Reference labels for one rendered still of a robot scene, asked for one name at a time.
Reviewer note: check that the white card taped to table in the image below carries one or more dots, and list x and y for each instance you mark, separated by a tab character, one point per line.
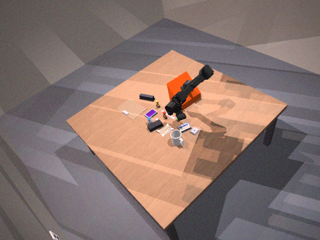
163	131

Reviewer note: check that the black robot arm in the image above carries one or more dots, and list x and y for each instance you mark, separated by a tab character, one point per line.
188	86

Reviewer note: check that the white mug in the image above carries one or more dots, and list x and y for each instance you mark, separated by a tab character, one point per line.
176	137

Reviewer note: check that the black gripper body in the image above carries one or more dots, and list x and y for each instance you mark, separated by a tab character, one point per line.
180	115

